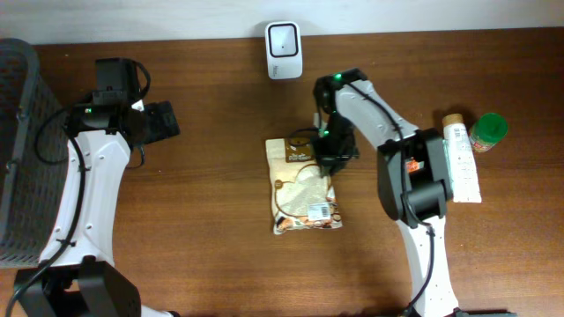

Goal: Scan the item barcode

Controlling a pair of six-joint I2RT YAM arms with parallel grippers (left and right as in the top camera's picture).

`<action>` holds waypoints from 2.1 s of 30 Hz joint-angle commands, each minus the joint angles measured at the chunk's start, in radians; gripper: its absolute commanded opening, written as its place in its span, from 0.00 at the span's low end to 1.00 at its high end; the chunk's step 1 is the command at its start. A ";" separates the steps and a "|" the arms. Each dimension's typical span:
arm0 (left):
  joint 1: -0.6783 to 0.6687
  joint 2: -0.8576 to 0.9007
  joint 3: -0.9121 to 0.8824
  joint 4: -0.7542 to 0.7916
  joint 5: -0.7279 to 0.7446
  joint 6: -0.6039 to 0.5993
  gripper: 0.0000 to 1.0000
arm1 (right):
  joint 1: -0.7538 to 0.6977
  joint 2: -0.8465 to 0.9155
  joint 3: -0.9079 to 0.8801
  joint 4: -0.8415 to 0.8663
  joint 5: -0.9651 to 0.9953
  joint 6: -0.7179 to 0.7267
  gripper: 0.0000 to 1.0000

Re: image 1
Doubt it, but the orange tissue packet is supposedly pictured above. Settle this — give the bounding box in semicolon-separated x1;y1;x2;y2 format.
405;158;425;173

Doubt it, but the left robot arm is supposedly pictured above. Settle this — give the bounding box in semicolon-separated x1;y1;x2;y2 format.
1;57;180;316

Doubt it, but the left black cable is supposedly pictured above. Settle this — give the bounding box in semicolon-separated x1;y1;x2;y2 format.
4;61;152;317

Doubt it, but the glutinous rice bag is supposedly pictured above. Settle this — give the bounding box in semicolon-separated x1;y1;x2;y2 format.
265;138;343;235

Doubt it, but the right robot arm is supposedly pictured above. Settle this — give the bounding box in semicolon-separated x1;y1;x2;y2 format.
312;68;463;316

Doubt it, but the green lid jar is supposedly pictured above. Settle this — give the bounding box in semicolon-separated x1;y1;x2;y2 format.
469;113;508;152

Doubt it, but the white barcode scanner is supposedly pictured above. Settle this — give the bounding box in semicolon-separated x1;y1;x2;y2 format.
264;21;303;80

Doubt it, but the grey plastic mesh basket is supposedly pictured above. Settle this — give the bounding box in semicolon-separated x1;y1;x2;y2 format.
1;39;67;269

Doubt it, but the white tube gold cap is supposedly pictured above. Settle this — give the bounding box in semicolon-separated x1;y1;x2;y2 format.
442;114;482;203

